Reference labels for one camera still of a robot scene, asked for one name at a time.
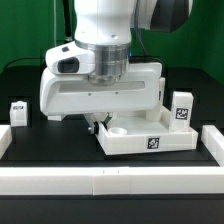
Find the black cable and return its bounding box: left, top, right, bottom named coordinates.
left=2, top=56, right=48, bottom=73

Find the black vertical pole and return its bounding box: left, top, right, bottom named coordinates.
left=62, top=0, right=74, bottom=43

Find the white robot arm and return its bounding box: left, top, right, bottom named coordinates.
left=40, top=0, right=192, bottom=131

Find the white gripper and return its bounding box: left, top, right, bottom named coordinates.
left=40, top=62, right=162, bottom=135

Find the white obstacle fence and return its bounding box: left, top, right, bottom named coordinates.
left=0, top=124, right=224, bottom=196

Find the white square tabletop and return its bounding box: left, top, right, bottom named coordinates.
left=97, top=107, right=198, bottom=155

